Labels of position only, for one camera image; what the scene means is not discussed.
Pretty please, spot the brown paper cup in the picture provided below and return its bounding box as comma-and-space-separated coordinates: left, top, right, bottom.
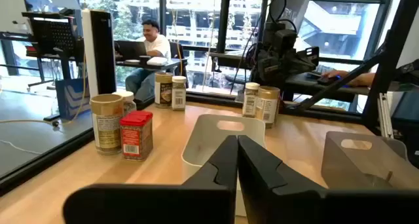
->
153, 71, 173, 109
89, 93, 125, 156

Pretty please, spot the silver aluminium extrusion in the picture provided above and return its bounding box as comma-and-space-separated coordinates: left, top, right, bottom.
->
377, 92, 395, 139

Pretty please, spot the gold lid spice jar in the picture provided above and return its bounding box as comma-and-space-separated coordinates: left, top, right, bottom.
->
255, 85, 282, 129

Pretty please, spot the light grey plastic bin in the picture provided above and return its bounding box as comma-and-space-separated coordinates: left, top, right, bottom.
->
181, 113, 266, 218

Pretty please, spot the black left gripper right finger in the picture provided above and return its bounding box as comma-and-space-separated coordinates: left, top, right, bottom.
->
238, 134, 419, 224

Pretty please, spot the grey keyboard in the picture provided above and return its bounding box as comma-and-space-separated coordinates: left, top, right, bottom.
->
306, 64, 337, 77

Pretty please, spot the white lid spice jar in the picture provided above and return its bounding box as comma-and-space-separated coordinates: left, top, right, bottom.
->
171, 75, 187, 112
113, 90, 137, 117
242, 82, 261, 119

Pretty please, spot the black window frame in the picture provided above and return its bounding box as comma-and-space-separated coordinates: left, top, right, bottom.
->
73, 0, 399, 99

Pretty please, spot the beige cord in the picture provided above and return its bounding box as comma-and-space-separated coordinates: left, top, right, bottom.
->
0, 52, 88, 126

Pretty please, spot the black laptop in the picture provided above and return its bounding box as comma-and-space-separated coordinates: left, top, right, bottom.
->
113, 39, 147, 62

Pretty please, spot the blue bag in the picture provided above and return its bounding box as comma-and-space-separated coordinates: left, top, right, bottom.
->
54, 77, 92, 121

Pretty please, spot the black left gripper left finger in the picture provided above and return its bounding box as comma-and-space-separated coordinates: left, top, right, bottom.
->
62, 134, 238, 224

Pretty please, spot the black and white column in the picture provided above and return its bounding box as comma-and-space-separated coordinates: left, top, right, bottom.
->
81, 8, 118, 99

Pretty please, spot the dark grey plastic bin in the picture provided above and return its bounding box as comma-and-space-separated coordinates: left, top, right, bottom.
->
320, 130, 419, 191

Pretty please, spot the black perforated stand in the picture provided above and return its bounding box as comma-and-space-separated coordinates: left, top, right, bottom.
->
21, 10, 84, 84

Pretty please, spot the black desk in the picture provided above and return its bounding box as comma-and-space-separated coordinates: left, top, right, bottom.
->
283, 71, 373, 102
115, 57, 189, 87

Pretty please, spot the white box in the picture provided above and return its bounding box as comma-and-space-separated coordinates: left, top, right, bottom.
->
146, 56, 169, 67

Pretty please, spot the person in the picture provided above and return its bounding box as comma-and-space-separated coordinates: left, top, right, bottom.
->
124, 19, 173, 102

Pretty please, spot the red spice tin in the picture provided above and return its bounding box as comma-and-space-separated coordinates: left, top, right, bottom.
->
119, 110, 154, 162

